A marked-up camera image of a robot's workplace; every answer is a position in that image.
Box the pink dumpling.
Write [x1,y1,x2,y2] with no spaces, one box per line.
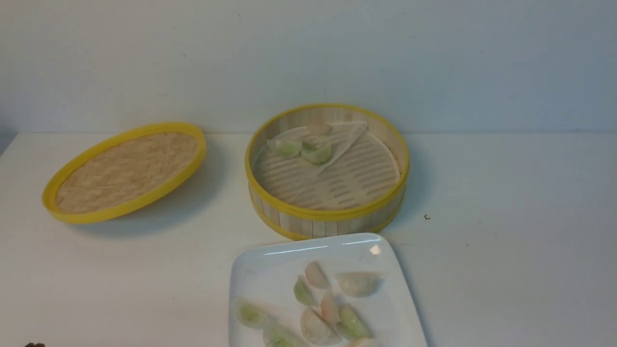
[307,122,333,136]
[305,261,331,290]
[320,289,341,326]

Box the pink dumpling on plate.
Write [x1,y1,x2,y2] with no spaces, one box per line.
[305,261,331,290]

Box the white square plate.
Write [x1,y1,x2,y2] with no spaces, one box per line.
[228,233,428,347]

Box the small green dumpling on plate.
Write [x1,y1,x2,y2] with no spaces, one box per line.
[293,275,317,307]

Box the white dumpling on plate right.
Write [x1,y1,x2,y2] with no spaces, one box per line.
[335,271,382,298]

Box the green dumpling plate right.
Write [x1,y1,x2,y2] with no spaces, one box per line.
[335,304,373,342]

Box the green dumpling plate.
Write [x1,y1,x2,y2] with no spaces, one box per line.
[335,304,373,342]
[233,299,269,330]
[263,320,307,347]

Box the green dumpling plate left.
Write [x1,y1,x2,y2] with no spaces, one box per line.
[233,299,269,330]

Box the white dumpling plate centre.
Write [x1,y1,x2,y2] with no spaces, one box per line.
[300,307,342,347]

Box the green dumpling plate bottom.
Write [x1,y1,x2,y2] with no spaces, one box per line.
[263,320,307,347]

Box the pale dumpling plate bottom edge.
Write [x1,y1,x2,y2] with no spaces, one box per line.
[348,337,380,347]

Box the yellow rimmed bamboo steamer basket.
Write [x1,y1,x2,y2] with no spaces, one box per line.
[245,104,411,240]

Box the green dumpling centre in steamer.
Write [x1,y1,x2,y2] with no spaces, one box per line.
[300,141,333,165]

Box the green dumpling in steamer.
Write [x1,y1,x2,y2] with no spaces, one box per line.
[267,139,303,160]
[300,141,333,165]

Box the green dumpling left in steamer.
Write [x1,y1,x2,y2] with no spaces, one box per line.
[267,139,303,160]

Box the pink dumpling at steamer rim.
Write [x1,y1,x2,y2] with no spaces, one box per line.
[307,122,333,136]

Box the white mesh steamer liner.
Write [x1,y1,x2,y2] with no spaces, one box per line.
[251,121,401,211]

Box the yellow rimmed woven steamer lid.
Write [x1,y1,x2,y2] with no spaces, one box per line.
[41,121,207,224]

